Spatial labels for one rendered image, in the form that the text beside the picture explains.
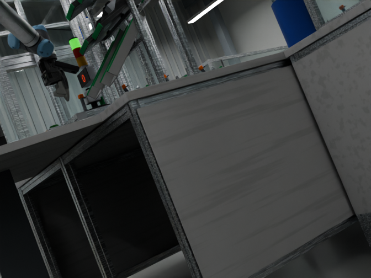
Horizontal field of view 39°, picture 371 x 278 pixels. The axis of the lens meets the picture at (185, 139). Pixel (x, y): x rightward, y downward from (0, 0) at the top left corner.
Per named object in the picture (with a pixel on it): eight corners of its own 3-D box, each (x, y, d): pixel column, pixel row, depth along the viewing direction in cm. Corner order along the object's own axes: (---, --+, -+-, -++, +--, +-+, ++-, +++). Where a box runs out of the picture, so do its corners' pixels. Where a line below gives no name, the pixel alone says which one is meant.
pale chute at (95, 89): (102, 90, 206) (92, 85, 205) (95, 100, 218) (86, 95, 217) (129, 33, 215) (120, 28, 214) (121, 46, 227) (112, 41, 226)
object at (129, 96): (128, 100, 162) (125, 91, 162) (15, 190, 285) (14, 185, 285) (382, 32, 241) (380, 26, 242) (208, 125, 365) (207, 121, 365)
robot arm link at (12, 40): (21, 35, 217) (43, 33, 226) (5, 29, 223) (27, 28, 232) (20, 53, 220) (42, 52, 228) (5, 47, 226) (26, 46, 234)
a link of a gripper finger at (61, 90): (58, 103, 230) (51, 84, 231) (70, 100, 234) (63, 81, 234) (61, 101, 228) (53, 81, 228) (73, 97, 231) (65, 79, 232)
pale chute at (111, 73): (117, 76, 193) (106, 70, 192) (109, 87, 205) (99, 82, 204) (145, 17, 203) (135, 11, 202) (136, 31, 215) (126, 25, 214)
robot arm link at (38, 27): (24, 31, 234) (39, 31, 240) (32, 53, 233) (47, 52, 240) (32, 23, 229) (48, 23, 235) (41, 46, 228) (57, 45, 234)
